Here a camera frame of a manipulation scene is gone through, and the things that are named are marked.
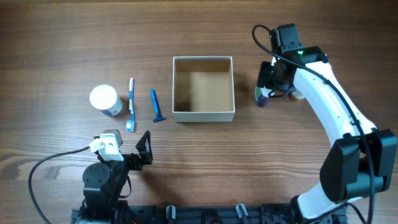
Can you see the beige open cardboard box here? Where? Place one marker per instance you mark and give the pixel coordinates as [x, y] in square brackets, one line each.
[203, 89]

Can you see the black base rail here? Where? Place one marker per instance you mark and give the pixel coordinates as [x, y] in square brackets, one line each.
[264, 214]

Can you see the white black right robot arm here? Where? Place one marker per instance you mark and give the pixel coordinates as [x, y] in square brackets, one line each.
[361, 159]

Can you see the white cotton swab tub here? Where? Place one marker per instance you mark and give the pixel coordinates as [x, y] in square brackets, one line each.
[105, 99]

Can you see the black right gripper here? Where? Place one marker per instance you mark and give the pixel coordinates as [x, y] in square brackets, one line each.
[265, 76]

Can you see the blue disposable razor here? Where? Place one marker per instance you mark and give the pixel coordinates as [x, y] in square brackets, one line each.
[155, 103]

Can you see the blue white toothbrush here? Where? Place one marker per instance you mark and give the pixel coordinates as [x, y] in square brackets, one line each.
[130, 124]

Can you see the white lotion tube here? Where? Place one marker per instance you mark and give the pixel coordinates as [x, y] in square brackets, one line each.
[297, 95]

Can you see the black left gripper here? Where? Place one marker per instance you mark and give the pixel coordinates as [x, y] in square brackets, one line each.
[135, 158]

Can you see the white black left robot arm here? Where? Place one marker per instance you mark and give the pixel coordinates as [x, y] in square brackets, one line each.
[104, 180]

